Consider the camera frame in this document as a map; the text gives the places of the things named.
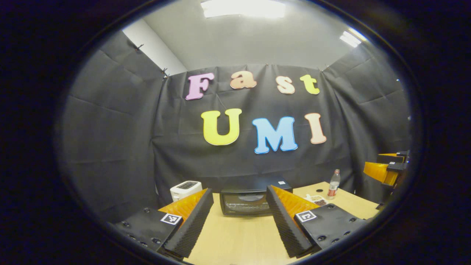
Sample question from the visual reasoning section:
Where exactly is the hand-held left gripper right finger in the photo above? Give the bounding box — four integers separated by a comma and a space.
266, 185, 368, 259

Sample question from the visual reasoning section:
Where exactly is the black backdrop cloth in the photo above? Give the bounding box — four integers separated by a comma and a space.
59, 29, 412, 223

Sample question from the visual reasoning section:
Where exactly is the small ceiling light panel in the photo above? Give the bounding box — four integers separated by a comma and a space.
339, 28, 368, 47

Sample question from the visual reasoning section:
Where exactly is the large ceiling light panel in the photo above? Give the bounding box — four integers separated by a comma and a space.
201, 0, 287, 19

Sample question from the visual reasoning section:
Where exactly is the clear red label bottle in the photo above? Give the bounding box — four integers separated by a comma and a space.
327, 169, 341, 200

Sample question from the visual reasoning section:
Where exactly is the black electric oven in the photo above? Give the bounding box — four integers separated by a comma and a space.
220, 177, 294, 216

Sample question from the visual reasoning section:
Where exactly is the white divided plate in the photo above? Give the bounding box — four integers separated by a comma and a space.
305, 194, 329, 206

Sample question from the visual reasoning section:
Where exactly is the white toaster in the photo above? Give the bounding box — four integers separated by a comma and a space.
170, 180, 203, 202

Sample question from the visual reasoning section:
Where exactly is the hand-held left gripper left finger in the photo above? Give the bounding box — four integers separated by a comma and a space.
110, 188, 215, 260

